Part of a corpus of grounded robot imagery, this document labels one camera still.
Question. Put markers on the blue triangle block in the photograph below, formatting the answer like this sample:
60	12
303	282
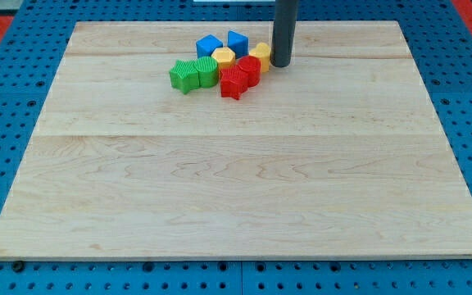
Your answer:
238	43

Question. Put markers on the red star block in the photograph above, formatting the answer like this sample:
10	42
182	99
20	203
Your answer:
233	82

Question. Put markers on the green cylinder block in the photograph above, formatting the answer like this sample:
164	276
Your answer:
208	73

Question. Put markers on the red cylinder block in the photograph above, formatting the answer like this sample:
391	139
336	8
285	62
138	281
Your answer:
252	66

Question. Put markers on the green star block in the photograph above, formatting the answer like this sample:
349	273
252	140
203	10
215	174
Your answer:
184	76

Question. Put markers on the yellow hexagon block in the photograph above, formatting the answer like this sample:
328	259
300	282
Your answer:
225	58

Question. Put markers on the yellow heart block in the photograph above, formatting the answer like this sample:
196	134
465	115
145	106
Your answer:
262	51

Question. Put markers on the blue cube block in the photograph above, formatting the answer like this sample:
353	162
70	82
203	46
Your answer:
207	45

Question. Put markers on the light wooden board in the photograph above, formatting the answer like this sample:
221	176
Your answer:
339	156

